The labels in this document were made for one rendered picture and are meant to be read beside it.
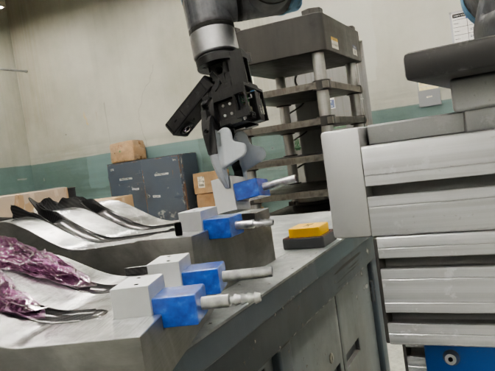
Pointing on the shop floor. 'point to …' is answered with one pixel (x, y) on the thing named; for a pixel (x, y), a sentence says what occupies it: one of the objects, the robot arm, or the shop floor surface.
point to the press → (303, 98)
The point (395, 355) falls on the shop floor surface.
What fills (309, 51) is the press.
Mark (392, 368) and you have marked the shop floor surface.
